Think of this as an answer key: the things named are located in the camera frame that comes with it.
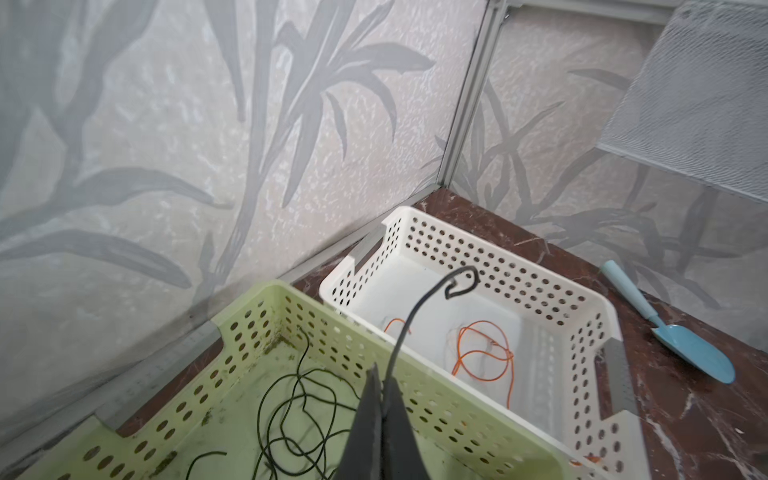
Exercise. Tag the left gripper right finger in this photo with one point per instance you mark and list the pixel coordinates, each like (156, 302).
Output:
(400, 456)

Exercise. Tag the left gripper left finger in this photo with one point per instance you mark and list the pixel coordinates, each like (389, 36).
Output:
(361, 458)

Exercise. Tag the middle light green basket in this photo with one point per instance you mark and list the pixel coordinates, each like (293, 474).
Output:
(278, 402)

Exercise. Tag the white perforated basket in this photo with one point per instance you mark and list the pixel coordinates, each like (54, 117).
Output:
(518, 336)

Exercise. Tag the light blue scoop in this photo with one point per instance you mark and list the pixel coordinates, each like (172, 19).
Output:
(680, 340)

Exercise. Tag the white wire mesh basket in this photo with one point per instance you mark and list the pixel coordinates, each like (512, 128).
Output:
(698, 107)

